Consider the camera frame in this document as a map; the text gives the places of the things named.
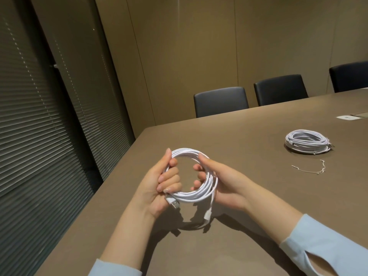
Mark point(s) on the bunch of white twist ties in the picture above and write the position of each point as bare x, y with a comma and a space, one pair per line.
319, 172

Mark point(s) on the person's right hand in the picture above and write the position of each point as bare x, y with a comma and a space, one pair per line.
233, 189

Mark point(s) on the brown table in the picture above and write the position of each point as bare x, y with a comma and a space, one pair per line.
258, 126

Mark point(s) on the person's left hand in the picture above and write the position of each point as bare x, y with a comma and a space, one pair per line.
149, 192

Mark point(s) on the white table socket panel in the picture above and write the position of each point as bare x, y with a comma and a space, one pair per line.
346, 118

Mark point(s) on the person's right forearm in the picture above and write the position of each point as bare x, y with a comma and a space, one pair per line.
276, 215

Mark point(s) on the glass partition with grey blinds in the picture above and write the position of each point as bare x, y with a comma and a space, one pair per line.
43, 112

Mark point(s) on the person's left forearm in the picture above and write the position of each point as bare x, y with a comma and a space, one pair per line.
126, 241

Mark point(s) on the dark meeting chair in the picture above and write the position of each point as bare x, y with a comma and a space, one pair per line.
281, 90
221, 102
349, 77

